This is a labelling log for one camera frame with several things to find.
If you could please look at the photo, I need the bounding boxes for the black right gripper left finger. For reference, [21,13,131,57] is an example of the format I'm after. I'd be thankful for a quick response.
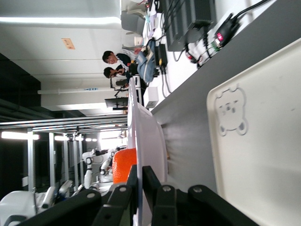
[16,164,139,226]

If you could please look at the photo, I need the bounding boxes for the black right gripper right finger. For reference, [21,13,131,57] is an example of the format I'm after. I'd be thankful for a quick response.
[142,166,259,226]

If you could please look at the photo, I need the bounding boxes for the orange fruit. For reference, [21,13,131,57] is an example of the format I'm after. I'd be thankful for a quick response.
[111,148,137,185]

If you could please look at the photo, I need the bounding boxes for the white round plate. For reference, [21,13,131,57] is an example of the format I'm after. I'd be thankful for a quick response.
[127,77,169,226]

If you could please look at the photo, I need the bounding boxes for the white humanoid robot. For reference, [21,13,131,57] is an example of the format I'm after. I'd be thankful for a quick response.
[100,152,115,182]
[81,149,96,189]

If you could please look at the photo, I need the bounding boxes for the black monitor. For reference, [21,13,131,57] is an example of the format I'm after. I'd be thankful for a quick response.
[104,97,129,111]

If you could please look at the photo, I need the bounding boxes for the cream tray with bear print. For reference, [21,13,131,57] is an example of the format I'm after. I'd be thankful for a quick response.
[206,37,301,226]

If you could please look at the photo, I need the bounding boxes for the white box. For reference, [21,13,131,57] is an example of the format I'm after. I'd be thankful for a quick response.
[143,86,159,109]

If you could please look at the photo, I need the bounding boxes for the person with black hair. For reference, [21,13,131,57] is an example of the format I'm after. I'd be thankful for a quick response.
[103,66,129,83]

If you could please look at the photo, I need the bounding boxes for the blue bag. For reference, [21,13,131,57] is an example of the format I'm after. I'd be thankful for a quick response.
[136,40,157,83]

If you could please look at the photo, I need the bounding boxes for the person with glasses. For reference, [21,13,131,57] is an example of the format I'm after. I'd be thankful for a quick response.
[102,50,132,69]

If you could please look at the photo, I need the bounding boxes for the black power adapter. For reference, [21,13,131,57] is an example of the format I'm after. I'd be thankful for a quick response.
[154,43,168,71]

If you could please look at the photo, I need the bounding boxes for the black connector with red label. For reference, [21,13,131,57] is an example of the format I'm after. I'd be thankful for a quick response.
[211,13,242,51]

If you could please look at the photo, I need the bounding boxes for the grey chair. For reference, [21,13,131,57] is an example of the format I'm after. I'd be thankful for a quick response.
[120,10,146,36]

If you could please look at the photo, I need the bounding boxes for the black computer box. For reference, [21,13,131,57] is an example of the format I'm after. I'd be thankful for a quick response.
[163,0,217,52]

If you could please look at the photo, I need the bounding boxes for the black camera stand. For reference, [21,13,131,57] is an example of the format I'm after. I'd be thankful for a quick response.
[110,75,130,97]

